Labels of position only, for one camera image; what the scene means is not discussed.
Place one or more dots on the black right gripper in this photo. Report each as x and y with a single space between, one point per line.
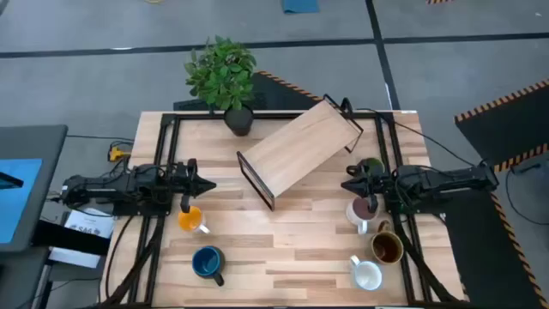
373 186

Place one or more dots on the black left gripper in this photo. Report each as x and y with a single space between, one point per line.
186 182

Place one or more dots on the white mug with pinkish interior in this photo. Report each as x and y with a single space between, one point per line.
357 213

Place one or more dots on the teal and brown glazed mug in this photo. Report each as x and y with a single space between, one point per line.
386 249

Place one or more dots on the dark blue mug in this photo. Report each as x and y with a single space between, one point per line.
206 262

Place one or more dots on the white mug with black lettering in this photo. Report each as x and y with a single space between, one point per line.
368 275

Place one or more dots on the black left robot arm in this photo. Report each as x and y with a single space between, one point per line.
107 186

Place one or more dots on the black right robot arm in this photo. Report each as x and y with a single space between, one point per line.
437 182

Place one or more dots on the black plant pot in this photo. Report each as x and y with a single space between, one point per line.
238 121

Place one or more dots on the green leafy plant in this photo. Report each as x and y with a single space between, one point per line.
221 73

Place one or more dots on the black floor mat striped edge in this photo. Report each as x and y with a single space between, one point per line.
274 92
506 129
476 257

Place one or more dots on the white printed paper sheet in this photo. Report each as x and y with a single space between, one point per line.
88 223

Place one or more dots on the grey side desk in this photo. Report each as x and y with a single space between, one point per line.
51 171

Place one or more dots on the blue floor mat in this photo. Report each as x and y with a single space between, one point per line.
300 6

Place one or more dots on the wooden shelf with black frame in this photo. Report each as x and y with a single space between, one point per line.
300 146

